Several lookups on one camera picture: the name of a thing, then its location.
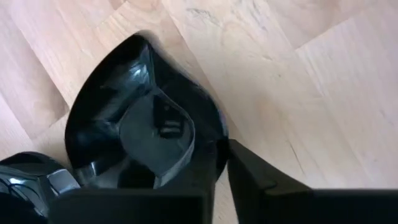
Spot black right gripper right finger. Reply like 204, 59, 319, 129
226, 139, 398, 224

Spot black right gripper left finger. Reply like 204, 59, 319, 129
49, 138, 230, 224

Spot black leaf-shaped plate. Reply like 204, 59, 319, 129
64, 30, 230, 191

